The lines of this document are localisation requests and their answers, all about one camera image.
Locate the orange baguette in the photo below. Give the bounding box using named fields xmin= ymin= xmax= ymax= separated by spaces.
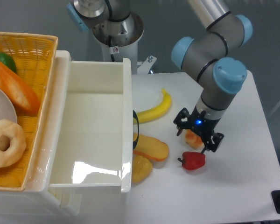
xmin=0 ymin=61 xmax=41 ymax=116

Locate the yellow bell pepper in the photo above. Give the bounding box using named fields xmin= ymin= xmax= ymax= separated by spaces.
xmin=132 ymin=155 xmax=153 ymax=183

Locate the knotted bread roll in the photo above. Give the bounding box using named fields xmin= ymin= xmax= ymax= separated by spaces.
xmin=185 ymin=129 xmax=204 ymax=150

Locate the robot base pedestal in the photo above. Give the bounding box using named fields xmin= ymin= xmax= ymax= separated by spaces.
xmin=67 ymin=0 xmax=144 ymax=74

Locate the black drawer handle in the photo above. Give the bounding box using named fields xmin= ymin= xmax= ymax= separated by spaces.
xmin=133 ymin=111 xmax=140 ymax=150

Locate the white table bracket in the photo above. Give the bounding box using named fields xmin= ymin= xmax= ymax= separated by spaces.
xmin=137 ymin=56 xmax=157 ymax=74

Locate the white drawer cabinet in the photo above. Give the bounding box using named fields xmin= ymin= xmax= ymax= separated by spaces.
xmin=0 ymin=50 xmax=82 ymax=218

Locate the green bell pepper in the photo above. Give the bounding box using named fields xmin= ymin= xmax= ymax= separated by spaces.
xmin=0 ymin=52 xmax=17 ymax=74

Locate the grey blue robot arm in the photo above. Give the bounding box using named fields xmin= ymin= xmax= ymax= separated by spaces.
xmin=171 ymin=0 xmax=253 ymax=152

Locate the yellow banana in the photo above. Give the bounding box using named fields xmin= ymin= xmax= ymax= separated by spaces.
xmin=136 ymin=88 xmax=172 ymax=124

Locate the yellow woven basket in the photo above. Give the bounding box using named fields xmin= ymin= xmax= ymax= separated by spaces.
xmin=0 ymin=32 xmax=58 ymax=191

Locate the white plastic drawer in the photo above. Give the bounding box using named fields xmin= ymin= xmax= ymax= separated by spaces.
xmin=50 ymin=58 xmax=133 ymax=193

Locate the beige plate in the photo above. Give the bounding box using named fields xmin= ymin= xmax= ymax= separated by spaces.
xmin=0 ymin=89 xmax=17 ymax=123

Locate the red bell pepper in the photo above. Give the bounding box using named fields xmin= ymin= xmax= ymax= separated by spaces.
xmin=178 ymin=152 xmax=206 ymax=171

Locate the orange crust bread slice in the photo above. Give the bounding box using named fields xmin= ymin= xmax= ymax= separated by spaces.
xmin=133 ymin=134 xmax=169 ymax=161

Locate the beige bagel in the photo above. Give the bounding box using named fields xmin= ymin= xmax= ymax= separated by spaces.
xmin=0 ymin=119 xmax=27 ymax=168

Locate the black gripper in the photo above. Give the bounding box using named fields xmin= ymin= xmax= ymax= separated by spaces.
xmin=173 ymin=108 xmax=224 ymax=154

